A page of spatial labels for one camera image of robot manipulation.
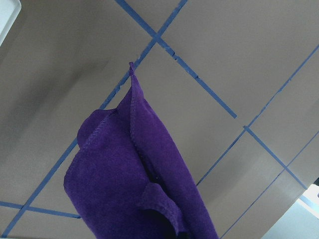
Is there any purple microfiber towel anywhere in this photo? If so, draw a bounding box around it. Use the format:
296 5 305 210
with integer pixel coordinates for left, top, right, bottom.
64 66 218 239

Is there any white towel rack base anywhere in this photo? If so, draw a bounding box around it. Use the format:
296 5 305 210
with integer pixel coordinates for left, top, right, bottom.
0 0 22 45

